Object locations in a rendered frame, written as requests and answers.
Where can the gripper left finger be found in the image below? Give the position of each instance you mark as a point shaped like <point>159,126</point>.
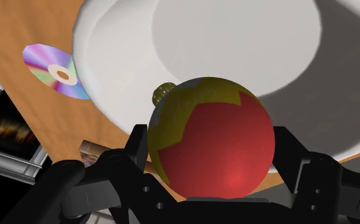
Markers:
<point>127,173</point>

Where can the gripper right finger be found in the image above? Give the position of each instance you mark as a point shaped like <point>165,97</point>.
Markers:
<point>316,183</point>

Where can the red and yellow ball ornament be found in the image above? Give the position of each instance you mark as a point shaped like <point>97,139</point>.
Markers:
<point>220,149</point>

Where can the large white bowl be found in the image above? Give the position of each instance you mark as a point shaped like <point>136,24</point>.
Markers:
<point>173,49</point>

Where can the iridescent compact disc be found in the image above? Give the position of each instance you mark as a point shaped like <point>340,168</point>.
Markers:
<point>43,62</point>

